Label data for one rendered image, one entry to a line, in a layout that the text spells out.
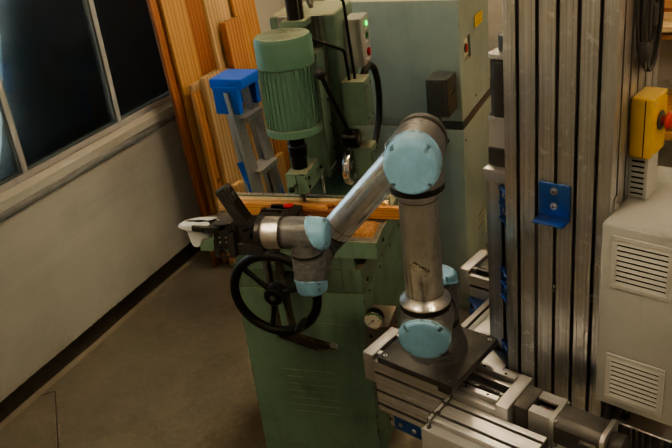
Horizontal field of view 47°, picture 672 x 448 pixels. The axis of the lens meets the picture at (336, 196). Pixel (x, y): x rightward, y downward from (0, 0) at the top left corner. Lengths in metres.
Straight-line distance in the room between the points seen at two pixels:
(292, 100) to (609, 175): 1.01
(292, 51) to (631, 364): 1.23
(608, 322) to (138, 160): 2.64
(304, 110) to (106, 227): 1.67
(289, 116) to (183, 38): 1.65
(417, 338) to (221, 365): 1.82
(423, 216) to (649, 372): 0.61
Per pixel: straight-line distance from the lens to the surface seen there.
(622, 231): 1.69
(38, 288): 3.50
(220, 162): 3.93
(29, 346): 3.53
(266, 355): 2.70
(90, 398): 3.50
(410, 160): 1.53
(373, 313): 2.39
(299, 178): 2.43
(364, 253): 2.35
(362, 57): 2.58
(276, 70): 2.28
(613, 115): 1.65
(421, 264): 1.66
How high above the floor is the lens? 2.01
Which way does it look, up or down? 25 degrees down
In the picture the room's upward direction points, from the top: 7 degrees counter-clockwise
